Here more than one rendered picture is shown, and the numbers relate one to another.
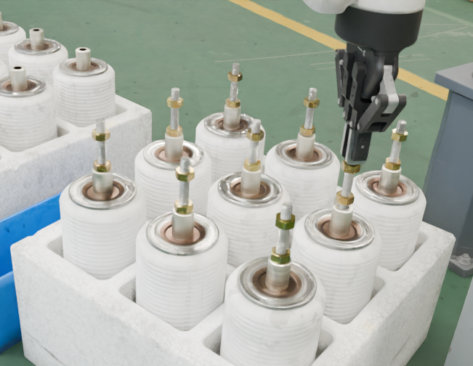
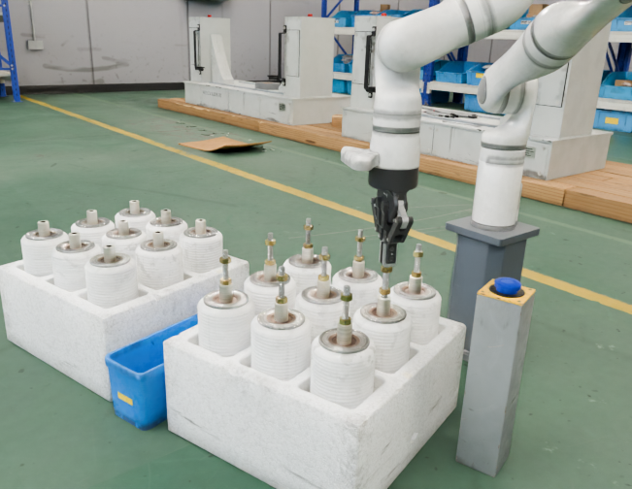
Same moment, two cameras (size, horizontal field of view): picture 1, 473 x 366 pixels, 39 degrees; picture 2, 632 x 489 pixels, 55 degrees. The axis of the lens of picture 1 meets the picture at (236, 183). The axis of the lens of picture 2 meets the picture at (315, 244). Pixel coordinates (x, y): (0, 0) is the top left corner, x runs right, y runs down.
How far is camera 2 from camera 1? 0.31 m
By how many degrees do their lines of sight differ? 12
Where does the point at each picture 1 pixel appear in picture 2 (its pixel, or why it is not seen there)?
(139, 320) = (254, 376)
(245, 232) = (321, 321)
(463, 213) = not seen: hidden behind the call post
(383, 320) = (416, 371)
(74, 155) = (196, 292)
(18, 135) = (158, 277)
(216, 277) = (305, 345)
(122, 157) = not seen: hidden behind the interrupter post
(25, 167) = (164, 299)
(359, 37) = (382, 184)
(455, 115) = (462, 250)
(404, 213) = (426, 305)
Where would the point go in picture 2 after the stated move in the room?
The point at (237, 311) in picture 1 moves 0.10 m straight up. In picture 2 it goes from (319, 358) to (322, 294)
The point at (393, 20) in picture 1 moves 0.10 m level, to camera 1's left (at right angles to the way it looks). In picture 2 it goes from (400, 174) to (331, 172)
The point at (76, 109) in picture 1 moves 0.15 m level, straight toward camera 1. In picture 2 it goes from (196, 261) to (203, 287)
